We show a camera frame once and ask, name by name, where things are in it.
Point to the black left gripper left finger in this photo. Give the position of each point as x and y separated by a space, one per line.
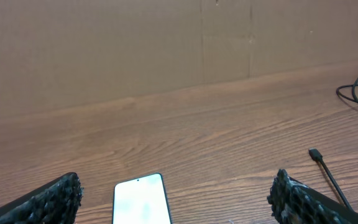
55 202

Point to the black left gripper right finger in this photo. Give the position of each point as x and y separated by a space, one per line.
294 202

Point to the white-screen smartphone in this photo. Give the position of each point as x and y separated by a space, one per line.
142 200

